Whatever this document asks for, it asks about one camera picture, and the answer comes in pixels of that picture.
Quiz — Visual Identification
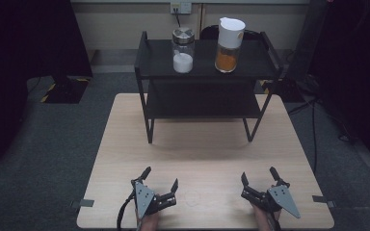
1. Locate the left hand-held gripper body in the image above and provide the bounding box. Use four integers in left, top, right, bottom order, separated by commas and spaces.
130, 180, 178, 220

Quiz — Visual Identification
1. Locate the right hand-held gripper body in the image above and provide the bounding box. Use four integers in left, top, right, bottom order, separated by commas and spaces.
240, 183, 303, 219

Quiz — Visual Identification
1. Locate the black metal two-tier rack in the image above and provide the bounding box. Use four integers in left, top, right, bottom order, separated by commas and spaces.
134, 30, 284, 144

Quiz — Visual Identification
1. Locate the glass jar with metal lid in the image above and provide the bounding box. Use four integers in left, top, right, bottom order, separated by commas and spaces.
172, 27, 196, 74

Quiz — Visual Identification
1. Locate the orange spice jar white lid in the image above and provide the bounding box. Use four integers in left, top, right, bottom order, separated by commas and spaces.
214, 16, 247, 74

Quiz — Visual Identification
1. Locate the person's left hand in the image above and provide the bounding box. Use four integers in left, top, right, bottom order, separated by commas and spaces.
136, 208, 162, 231

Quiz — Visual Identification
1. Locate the person's right hand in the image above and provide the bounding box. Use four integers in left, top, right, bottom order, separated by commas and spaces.
252, 203, 283, 231

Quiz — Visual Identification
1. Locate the grey tape piece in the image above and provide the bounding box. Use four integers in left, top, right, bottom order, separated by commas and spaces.
70, 198, 95, 209
311, 194, 337, 209

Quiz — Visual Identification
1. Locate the black stand base striped tape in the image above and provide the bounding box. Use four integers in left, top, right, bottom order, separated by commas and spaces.
40, 74, 92, 105

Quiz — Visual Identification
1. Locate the dark upright stand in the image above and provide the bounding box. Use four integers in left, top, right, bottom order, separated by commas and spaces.
284, 0, 331, 82

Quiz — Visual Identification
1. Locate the dark curtain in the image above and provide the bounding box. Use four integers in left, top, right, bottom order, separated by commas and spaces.
0, 0, 93, 175

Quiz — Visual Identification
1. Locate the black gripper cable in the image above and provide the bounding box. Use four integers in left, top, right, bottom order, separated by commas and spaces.
117, 191, 137, 231

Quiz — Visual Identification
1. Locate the black floor cable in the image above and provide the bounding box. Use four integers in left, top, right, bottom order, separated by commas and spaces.
287, 97, 320, 175

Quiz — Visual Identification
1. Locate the black power cable with plug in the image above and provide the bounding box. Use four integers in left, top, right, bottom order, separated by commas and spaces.
172, 7, 183, 29

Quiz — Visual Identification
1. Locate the white wall outlet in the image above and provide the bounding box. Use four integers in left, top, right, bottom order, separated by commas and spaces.
170, 1, 193, 15

